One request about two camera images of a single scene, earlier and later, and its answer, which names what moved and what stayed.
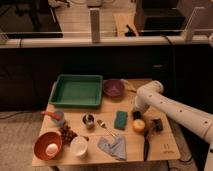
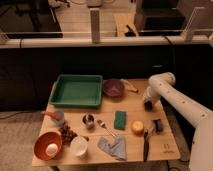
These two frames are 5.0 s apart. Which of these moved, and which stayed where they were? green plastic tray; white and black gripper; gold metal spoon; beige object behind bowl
Moved: white and black gripper
Stayed: gold metal spoon; green plastic tray; beige object behind bowl
